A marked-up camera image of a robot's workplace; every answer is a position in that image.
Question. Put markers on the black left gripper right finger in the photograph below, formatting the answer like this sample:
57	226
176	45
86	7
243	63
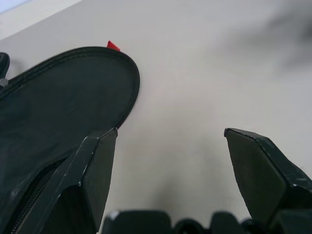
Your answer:
263	175

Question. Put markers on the black and red pouch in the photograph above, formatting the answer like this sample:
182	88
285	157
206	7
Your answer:
73	97

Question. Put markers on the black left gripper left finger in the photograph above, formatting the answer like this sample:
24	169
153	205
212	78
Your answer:
73	185

